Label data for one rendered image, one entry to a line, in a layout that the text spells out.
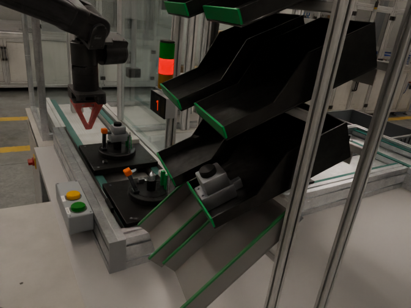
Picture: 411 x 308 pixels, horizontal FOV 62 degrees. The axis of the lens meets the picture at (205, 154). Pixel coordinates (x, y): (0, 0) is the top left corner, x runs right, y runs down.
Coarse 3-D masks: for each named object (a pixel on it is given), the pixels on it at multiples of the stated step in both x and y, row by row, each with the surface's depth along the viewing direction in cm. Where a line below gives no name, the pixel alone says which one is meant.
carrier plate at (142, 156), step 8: (88, 144) 138; (96, 144) 139; (136, 144) 143; (88, 152) 131; (96, 152) 132; (136, 152) 136; (144, 152) 137; (88, 160) 125; (96, 160) 126; (128, 160) 129; (136, 160) 129; (144, 160) 130; (152, 160) 131; (96, 168) 120; (104, 168) 121; (112, 168) 122; (120, 168) 123; (136, 168) 127
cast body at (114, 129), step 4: (112, 124) 129; (116, 124) 127; (120, 124) 128; (112, 128) 129; (116, 128) 127; (120, 128) 128; (124, 128) 129; (112, 132) 129; (116, 132) 128; (120, 132) 128; (124, 132) 129; (108, 136) 130; (112, 136) 127; (116, 136) 128; (120, 136) 129; (124, 136) 130; (112, 140) 128; (116, 140) 129; (120, 140) 130; (124, 140) 130
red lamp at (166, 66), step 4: (160, 60) 111; (164, 60) 111; (168, 60) 111; (172, 60) 112; (160, 64) 112; (164, 64) 111; (168, 64) 111; (172, 64) 112; (160, 68) 112; (164, 68) 112; (168, 68) 112; (172, 68) 113; (160, 72) 113; (164, 72) 112; (168, 72) 112; (172, 72) 114
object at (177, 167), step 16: (208, 128) 81; (176, 144) 79; (192, 144) 81; (208, 144) 79; (224, 144) 69; (160, 160) 76; (176, 160) 77; (192, 160) 75; (208, 160) 69; (224, 160) 70; (176, 176) 68; (192, 176) 69
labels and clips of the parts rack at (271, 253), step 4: (368, 72) 63; (372, 72) 62; (376, 72) 62; (360, 76) 64; (364, 76) 64; (368, 76) 63; (372, 76) 62; (352, 80) 66; (356, 80) 65; (360, 80) 65; (364, 80) 64; (368, 80) 63; (372, 80) 62; (368, 84) 63; (372, 84) 63; (352, 152) 68; (344, 160) 70; (348, 160) 69; (268, 252) 65; (272, 252) 65; (268, 256) 66; (272, 256) 65; (272, 260) 65
